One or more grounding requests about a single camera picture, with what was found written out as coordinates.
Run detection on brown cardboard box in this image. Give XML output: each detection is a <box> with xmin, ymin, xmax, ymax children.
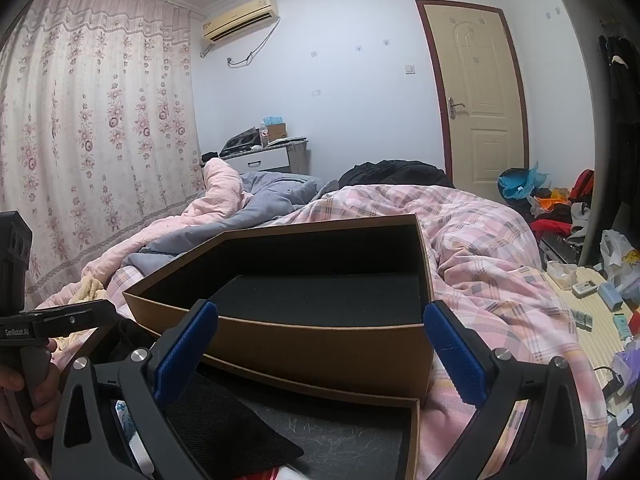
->
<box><xmin>122</xmin><ymin>213</ymin><xmax>436</xmax><ymax>403</ymax></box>

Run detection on black sock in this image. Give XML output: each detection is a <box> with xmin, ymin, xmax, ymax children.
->
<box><xmin>162</xmin><ymin>371</ymin><xmax>305</xmax><ymax>480</ymax></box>

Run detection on pink plaid duvet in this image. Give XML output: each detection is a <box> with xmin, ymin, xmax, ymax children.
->
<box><xmin>107</xmin><ymin>182</ymin><xmax>608</xmax><ymax>480</ymax></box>

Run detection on white plastic bag yellow print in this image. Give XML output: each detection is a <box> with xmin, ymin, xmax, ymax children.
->
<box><xmin>600</xmin><ymin>230</ymin><xmax>640</xmax><ymax>306</ymax></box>

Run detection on black hanging coat white patch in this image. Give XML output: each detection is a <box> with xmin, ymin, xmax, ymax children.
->
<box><xmin>598</xmin><ymin>35</ymin><xmax>640</xmax><ymax>126</ymax></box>

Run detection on purple tissue bag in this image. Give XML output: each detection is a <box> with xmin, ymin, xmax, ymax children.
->
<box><xmin>612</xmin><ymin>340</ymin><xmax>640</xmax><ymax>386</ymax></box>

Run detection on pale blue box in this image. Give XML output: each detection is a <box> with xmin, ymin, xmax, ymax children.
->
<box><xmin>597</xmin><ymin>282</ymin><xmax>623</xmax><ymax>311</ymax></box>

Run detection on cream slatted table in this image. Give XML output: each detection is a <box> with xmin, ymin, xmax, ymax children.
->
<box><xmin>545</xmin><ymin>260</ymin><xmax>640</xmax><ymax>480</ymax></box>

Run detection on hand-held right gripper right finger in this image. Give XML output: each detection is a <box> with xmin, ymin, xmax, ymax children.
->
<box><xmin>422</xmin><ymin>301</ymin><xmax>588</xmax><ymax>480</ymax></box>

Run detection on white nightstand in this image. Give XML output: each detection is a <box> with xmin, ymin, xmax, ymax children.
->
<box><xmin>220</xmin><ymin>141</ymin><xmax>310</xmax><ymax>176</ymax></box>

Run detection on pink quilt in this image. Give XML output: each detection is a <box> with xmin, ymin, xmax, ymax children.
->
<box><xmin>35</xmin><ymin>157</ymin><xmax>256</xmax><ymax>311</ymax></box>

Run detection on floral pink curtain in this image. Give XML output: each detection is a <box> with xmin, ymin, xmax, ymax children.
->
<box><xmin>0</xmin><ymin>0</ymin><xmax>208</xmax><ymax>311</ymax></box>

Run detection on brown cardboard box lid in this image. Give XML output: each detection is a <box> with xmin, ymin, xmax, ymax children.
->
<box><xmin>70</xmin><ymin>320</ymin><xmax>421</xmax><ymax>480</ymax></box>

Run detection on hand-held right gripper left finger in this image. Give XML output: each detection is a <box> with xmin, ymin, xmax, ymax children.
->
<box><xmin>50</xmin><ymin>299</ymin><xmax>221</xmax><ymax>480</ymax></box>

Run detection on blue plastic bag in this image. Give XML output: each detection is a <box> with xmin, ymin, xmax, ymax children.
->
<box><xmin>497</xmin><ymin>161</ymin><xmax>551</xmax><ymax>200</ymax></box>

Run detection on black clothes pile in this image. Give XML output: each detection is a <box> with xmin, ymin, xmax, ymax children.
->
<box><xmin>337</xmin><ymin>160</ymin><xmax>456</xmax><ymax>190</ymax></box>

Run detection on black ribbed case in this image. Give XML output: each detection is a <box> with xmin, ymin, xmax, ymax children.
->
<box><xmin>537</xmin><ymin>232</ymin><xmax>583</xmax><ymax>266</ymax></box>

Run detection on cream door with red frame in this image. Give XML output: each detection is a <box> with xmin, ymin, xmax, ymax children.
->
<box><xmin>415</xmin><ymin>0</ymin><xmax>530</xmax><ymax>206</ymax></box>

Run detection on person's left hand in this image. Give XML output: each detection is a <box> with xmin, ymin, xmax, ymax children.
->
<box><xmin>0</xmin><ymin>338</ymin><xmax>63</xmax><ymax>443</ymax></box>

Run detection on clear plastic container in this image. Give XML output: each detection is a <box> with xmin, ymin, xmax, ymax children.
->
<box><xmin>546</xmin><ymin>260</ymin><xmax>578</xmax><ymax>288</ymax></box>

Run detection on black power cable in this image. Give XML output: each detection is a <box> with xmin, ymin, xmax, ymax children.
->
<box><xmin>226</xmin><ymin>16</ymin><xmax>281</xmax><ymax>68</ymax></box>

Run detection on cream air conditioner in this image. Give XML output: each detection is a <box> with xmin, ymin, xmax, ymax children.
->
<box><xmin>200</xmin><ymin>0</ymin><xmax>281</xmax><ymax>45</ymax></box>

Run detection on black charger with cable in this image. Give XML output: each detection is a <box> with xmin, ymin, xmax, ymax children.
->
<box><xmin>595</xmin><ymin>366</ymin><xmax>628</xmax><ymax>396</ymax></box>

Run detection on red backpack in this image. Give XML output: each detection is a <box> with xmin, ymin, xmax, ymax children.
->
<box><xmin>570</xmin><ymin>169</ymin><xmax>596</xmax><ymax>201</ymax></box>

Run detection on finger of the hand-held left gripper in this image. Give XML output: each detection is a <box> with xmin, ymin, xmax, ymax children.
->
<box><xmin>36</xmin><ymin>300</ymin><xmax>119</xmax><ymax>341</ymax></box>

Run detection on white grey clothes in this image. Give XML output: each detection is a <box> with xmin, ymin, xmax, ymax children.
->
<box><xmin>570</xmin><ymin>202</ymin><xmax>593</xmax><ymax>241</ymax></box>

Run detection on pale yellow towel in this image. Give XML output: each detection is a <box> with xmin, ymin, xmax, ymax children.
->
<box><xmin>50</xmin><ymin>279</ymin><xmax>108</xmax><ymax>356</ymax></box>

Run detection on grey quilt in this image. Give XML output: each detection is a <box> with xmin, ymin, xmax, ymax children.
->
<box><xmin>122</xmin><ymin>170</ymin><xmax>326</xmax><ymax>276</ymax></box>

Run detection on red cloth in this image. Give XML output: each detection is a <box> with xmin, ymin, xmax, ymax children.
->
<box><xmin>530</xmin><ymin>217</ymin><xmax>573</xmax><ymax>241</ymax></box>

